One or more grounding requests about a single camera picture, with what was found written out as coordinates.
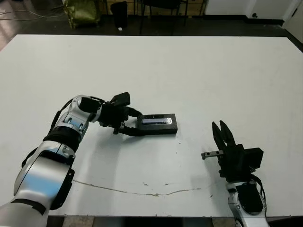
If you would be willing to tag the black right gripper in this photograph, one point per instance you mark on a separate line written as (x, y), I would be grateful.
(233, 163)

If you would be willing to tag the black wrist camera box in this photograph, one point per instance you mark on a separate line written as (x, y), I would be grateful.
(254, 158)
(122, 99)

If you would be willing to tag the bulging woven sack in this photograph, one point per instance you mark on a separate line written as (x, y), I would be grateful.
(81, 13)

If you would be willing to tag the tall black waste bin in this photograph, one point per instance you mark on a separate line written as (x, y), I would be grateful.
(119, 14)

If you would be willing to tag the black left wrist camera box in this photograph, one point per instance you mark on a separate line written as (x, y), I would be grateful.
(122, 99)

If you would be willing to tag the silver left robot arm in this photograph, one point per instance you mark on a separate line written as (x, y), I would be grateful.
(42, 175)

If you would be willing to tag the black box lid with print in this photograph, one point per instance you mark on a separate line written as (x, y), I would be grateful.
(158, 127)

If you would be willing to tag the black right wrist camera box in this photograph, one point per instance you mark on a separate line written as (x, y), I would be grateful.
(254, 158)

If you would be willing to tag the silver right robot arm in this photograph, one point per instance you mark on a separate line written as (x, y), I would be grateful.
(248, 201)

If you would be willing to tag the black door stop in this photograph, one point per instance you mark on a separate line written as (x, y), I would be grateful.
(254, 15)

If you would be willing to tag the white door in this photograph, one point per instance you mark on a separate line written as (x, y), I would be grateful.
(296, 26)

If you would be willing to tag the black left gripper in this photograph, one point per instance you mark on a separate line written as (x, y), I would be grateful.
(111, 116)

